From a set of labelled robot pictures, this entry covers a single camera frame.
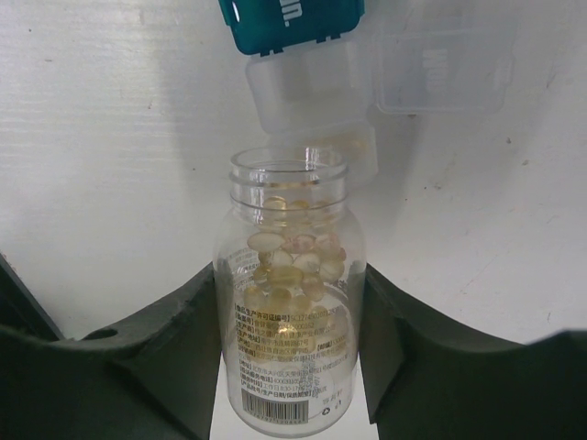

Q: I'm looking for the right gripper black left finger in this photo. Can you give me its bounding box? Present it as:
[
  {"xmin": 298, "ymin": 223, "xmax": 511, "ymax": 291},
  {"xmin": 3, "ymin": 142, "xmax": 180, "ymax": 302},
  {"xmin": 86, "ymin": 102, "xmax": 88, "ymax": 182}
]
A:
[{"xmin": 1, "ymin": 263, "xmax": 221, "ymax": 439}]

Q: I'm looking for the weekly pill organizer strip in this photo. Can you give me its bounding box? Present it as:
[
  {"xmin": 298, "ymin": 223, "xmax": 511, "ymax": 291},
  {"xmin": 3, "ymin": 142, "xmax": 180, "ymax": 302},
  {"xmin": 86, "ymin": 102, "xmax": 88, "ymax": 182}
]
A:
[{"xmin": 219, "ymin": 1, "xmax": 518, "ymax": 187}]

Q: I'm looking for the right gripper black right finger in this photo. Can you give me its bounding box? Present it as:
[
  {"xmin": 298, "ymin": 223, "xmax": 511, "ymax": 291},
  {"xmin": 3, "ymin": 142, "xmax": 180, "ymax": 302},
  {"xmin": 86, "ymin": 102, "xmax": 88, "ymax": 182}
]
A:
[{"xmin": 360, "ymin": 268, "xmax": 586, "ymax": 439}]

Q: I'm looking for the clear bottle gold cap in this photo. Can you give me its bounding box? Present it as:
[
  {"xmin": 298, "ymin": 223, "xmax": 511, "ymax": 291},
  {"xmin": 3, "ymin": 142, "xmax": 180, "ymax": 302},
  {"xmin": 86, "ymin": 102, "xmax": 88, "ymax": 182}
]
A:
[{"xmin": 214, "ymin": 146, "xmax": 366, "ymax": 438}]

